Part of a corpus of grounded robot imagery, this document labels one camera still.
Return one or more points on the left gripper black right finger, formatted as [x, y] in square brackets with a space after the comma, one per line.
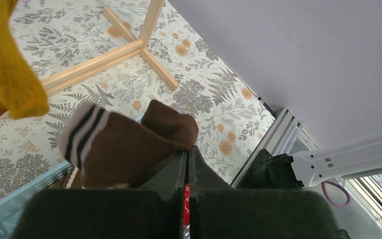
[268, 202]

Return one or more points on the wooden drying rack frame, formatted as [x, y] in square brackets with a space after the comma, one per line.
[135, 46]

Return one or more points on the brown striped sock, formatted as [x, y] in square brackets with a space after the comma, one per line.
[74, 180]

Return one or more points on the mustard yellow sock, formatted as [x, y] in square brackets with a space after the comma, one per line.
[21, 93]

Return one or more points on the light blue plastic basket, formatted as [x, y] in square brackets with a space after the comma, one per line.
[12, 205]

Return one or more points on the dark brown sock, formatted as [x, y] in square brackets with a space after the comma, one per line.
[109, 148]

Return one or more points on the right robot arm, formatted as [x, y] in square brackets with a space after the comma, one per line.
[356, 158]

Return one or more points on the red patterned sock pair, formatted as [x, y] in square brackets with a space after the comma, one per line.
[186, 212]

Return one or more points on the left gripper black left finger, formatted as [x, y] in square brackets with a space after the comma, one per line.
[152, 211]

